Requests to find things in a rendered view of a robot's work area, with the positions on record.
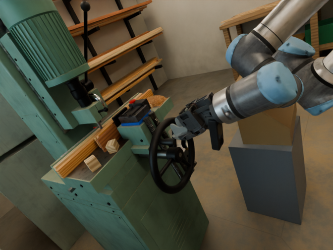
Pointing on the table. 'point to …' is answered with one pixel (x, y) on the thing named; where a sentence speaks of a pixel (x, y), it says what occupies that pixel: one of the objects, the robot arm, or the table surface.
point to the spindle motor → (44, 39)
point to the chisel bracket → (89, 113)
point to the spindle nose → (79, 92)
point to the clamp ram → (118, 116)
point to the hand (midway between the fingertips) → (176, 136)
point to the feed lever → (86, 44)
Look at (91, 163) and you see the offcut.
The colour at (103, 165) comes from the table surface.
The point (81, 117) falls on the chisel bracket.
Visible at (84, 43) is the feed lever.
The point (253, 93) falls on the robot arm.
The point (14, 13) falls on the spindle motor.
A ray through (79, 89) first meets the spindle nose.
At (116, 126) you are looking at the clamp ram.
